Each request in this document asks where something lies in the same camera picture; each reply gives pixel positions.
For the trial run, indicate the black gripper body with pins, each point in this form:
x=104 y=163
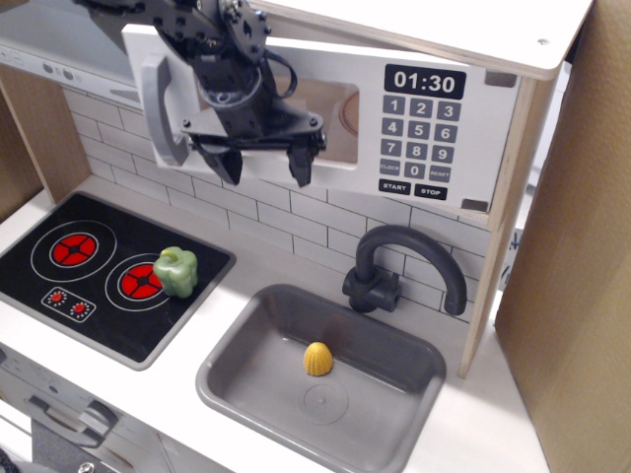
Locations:
x=245 y=112

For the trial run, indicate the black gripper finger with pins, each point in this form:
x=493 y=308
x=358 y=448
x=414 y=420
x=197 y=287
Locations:
x=300 y=164
x=227 y=163

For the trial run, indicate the white toy microwave door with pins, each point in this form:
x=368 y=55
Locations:
x=430 y=129

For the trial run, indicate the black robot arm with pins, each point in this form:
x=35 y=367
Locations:
x=223 y=42

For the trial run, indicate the orange plate inside microwave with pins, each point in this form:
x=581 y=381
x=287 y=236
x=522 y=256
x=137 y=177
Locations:
x=349 y=114

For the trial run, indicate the white wooden microwave cabinet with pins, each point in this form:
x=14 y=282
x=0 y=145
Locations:
x=528 y=38

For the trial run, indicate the green toy bell pepper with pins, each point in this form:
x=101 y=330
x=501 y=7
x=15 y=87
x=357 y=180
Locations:
x=176 y=270

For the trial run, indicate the dark grey toy faucet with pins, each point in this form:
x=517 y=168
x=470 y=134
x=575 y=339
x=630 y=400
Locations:
x=369 y=287

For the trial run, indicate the black toy stovetop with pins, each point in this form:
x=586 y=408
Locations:
x=86 y=270

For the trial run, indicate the grey range hood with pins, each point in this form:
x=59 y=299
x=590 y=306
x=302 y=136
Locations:
x=58 y=40

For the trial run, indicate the yellow toy corn piece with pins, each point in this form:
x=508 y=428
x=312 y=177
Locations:
x=318 y=359

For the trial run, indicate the grey plastic sink basin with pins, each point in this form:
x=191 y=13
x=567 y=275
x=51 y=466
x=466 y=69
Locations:
x=366 y=415

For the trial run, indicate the brown cardboard panel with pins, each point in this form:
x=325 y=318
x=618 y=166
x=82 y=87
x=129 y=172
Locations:
x=564 y=319

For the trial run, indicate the grey oven door handle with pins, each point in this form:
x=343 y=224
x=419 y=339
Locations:
x=88 y=428

